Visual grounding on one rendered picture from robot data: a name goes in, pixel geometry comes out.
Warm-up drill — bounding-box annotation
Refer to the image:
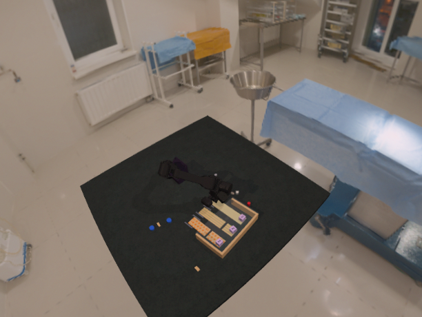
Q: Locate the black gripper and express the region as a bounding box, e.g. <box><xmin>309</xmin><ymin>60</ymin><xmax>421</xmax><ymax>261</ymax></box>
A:
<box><xmin>201</xmin><ymin>191</ymin><xmax>220</xmax><ymax>207</ymax></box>

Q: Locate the orange patterned flat strip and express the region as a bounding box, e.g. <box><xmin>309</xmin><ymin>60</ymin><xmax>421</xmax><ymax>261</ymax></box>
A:
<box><xmin>188</xmin><ymin>217</ymin><xmax>203</xmax><ymax>231</ymax></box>

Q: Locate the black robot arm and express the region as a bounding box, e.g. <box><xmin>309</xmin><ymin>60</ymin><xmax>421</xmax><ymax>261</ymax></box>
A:
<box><xmin>158</xmin><ymin>160</ymin><xmax>233</xmax><ymax>203</ymax></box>

